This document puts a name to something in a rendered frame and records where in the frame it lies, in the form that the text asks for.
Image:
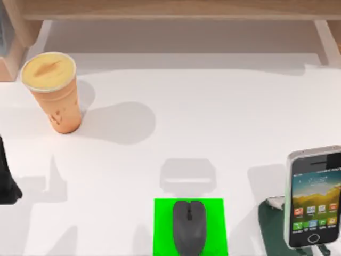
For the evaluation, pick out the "green mouse pad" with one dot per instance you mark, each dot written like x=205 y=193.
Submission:
x=162 y=226

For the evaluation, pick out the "dark grey computer mouse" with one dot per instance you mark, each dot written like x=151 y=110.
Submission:
x=189 y=229

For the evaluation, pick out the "pale wooden shelf unit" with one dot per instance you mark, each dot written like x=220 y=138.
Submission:
x=170 y=10

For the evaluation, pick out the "orange paper cup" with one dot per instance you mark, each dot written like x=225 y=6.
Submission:
x=57 y=88

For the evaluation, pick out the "dark green phone stand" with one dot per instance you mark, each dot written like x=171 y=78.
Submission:
x=271 y=226

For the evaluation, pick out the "silver smartphone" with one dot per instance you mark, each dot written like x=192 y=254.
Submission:
x=314 y=200

